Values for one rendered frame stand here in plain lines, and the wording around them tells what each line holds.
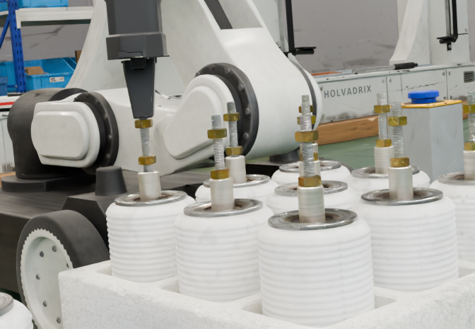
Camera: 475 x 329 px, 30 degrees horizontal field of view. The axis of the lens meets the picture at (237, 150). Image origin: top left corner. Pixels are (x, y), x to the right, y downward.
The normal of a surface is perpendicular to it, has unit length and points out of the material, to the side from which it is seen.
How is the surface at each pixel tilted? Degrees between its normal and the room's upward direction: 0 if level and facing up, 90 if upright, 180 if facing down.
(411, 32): 62
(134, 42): 90
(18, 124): 78
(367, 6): 90
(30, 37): 90
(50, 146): 90
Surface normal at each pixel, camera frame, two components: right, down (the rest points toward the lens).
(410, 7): -0.72, -0.27
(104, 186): -0.25, -0.04
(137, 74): 0.04, 0.11
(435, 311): 0.65, 0.04
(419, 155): -0.76, 0.13
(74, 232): 0.31, -0.77
